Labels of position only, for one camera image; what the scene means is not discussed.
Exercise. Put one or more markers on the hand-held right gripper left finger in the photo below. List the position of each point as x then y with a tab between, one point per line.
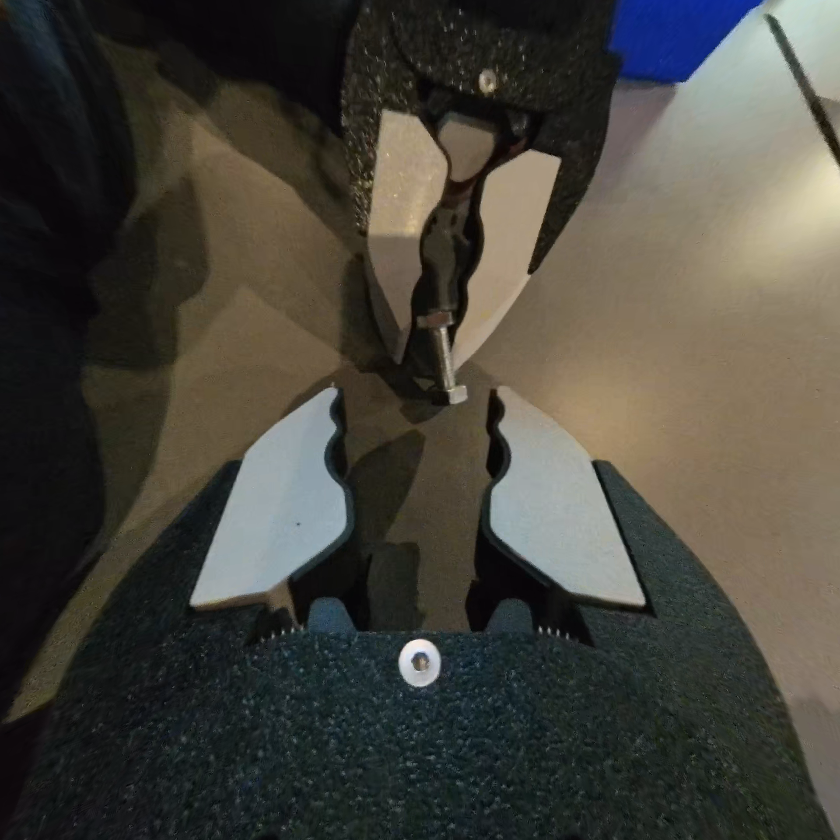
282	512

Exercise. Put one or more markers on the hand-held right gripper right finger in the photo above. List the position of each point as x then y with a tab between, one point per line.
558	512

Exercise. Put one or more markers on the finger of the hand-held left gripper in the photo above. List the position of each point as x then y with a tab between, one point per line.
397	216
518	223

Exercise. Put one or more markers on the steel hex bolt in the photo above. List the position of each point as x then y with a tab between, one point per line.
444	358

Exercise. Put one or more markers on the steel hex nut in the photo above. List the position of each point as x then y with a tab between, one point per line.
451	396

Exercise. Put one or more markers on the blue plastic bin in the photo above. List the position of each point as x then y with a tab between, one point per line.
682	39

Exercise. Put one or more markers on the person's left forearm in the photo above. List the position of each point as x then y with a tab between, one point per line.
262	46

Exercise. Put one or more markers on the navy printed hoodie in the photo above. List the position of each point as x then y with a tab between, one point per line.
52	295

